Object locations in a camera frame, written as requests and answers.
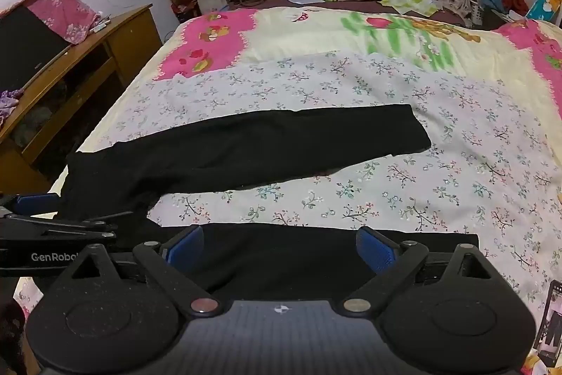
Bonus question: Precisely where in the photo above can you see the cartoon printed quilt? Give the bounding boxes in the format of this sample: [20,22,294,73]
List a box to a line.
[53,6,562,191]

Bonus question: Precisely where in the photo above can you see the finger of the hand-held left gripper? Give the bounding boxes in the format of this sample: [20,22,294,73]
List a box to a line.
[0,212,133,245]
[0,193,61,221]

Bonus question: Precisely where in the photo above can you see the wooden cabinet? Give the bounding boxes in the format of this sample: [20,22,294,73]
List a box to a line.
[0,4,165,195]

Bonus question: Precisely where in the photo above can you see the smartphone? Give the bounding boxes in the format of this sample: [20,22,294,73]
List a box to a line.
[533,279,562,362]

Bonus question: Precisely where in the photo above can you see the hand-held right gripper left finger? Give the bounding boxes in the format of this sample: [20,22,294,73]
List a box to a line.
[66,225,222,318]

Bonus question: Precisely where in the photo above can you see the white basket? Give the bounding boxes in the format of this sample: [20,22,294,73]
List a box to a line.
[468,0,484,28]

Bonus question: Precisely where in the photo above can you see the black pants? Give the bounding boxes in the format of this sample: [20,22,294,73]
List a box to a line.
[57,103,479,301]

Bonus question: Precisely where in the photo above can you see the white floral bed sheet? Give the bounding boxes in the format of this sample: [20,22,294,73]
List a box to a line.
[13,52,562,314]

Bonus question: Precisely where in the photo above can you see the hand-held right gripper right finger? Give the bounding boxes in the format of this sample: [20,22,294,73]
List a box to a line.
[342,226,495,316]

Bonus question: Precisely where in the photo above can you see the purple cloth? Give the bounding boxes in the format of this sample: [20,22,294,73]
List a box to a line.
[0,89,22,125]

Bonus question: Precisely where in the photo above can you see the pink bag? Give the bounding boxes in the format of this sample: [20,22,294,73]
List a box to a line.
[0,0,104,46]

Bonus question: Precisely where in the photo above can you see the black television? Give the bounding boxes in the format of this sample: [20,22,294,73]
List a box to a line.
[0,6,72,95]

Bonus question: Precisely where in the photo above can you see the blue and yellow packet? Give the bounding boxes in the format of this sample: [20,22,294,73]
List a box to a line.
[526,0,562,26]

